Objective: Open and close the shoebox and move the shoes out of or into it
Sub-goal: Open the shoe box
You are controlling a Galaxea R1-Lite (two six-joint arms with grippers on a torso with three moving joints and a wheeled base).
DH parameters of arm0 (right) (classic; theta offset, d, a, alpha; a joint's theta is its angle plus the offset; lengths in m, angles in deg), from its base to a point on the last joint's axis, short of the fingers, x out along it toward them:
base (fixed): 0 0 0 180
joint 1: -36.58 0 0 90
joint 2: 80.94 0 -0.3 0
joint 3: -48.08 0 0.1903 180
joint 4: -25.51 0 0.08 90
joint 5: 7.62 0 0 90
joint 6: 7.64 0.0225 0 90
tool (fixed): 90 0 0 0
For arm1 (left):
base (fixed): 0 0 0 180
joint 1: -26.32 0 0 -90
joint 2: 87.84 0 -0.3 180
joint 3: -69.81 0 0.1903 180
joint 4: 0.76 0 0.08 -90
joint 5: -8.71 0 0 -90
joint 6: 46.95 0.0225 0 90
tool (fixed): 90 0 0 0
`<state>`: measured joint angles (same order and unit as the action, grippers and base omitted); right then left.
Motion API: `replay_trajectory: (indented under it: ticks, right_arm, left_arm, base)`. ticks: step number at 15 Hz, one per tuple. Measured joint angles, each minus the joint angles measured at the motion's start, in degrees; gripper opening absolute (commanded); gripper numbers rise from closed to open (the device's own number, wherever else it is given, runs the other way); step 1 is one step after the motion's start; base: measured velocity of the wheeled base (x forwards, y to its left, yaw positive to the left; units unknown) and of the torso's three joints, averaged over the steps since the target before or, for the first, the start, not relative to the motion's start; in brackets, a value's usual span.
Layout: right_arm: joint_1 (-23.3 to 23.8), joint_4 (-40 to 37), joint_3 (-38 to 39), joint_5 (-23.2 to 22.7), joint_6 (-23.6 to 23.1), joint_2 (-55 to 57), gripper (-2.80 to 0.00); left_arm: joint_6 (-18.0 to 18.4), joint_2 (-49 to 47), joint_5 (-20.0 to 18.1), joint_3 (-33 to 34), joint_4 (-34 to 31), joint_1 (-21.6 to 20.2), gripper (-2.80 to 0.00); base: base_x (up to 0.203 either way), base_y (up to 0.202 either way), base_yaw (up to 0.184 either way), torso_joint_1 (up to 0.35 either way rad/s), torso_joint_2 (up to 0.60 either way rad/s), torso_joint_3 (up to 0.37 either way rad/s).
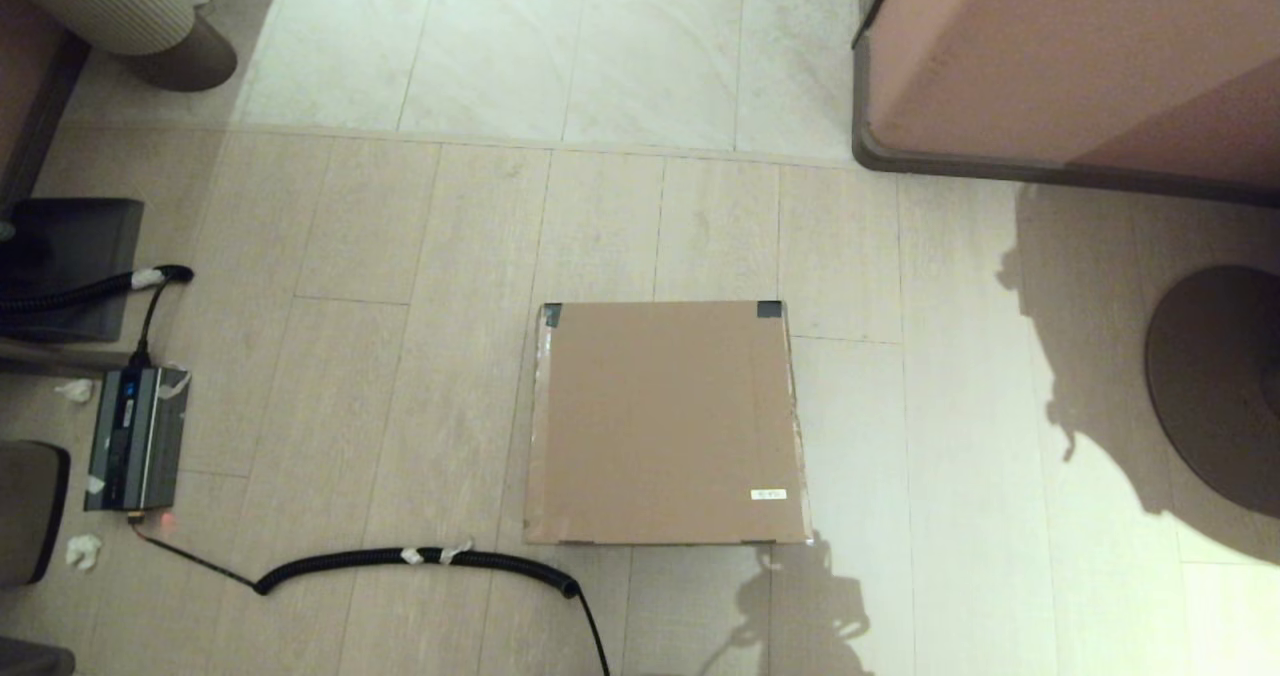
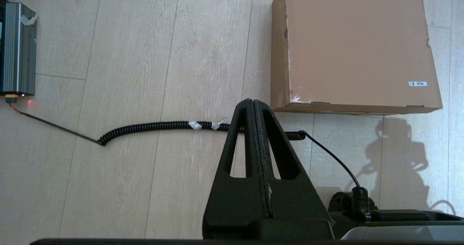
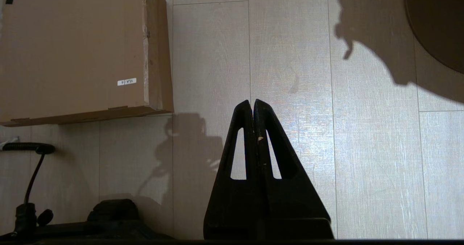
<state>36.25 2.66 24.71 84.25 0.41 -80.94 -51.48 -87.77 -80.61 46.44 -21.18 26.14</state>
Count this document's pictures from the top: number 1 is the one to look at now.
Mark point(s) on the dark square floor stand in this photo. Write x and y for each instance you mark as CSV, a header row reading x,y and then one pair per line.
x,y
80,236

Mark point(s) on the grey black power supply box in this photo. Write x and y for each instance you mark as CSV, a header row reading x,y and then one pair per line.
x,y
135,436

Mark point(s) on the crumpled white tissue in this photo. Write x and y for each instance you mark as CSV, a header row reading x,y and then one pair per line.
x,y
75,390
83,552

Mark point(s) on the dark grey floor object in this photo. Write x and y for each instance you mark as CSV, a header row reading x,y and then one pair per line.
x,y
30,661

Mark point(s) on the brown round floor base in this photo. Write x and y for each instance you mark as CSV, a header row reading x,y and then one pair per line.
x,y
1210,386

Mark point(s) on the dark rounded seat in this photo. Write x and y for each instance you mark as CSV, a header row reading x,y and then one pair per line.
x,y
30,511

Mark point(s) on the brown cardboard shoe box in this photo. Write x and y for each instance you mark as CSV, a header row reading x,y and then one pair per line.
x,y
660,426

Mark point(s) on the brown wooden furniture side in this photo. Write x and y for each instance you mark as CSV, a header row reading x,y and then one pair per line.
x,y
25,86

